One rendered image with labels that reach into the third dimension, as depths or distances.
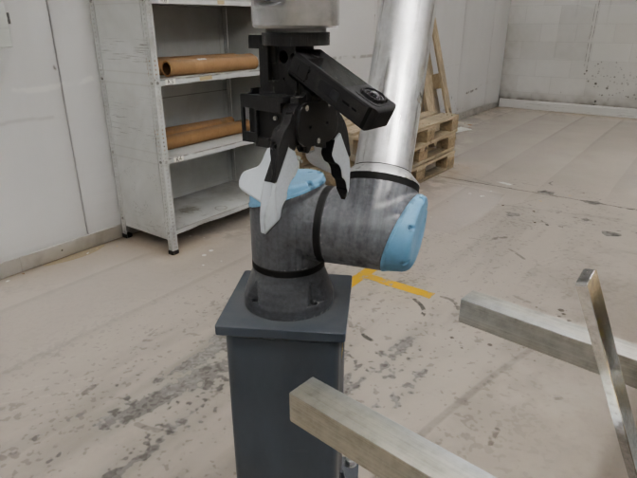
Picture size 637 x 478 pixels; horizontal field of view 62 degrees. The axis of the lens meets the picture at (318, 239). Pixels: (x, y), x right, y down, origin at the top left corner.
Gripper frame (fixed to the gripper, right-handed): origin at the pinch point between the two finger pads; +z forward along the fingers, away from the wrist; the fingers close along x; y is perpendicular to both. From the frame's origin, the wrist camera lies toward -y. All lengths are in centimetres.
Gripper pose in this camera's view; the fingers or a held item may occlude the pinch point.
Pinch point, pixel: (312, 217)
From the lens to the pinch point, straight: 61.6
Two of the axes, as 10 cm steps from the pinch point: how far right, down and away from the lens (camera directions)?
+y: -8.0, -2.3, 5.5
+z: 0.0, 9.3, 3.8
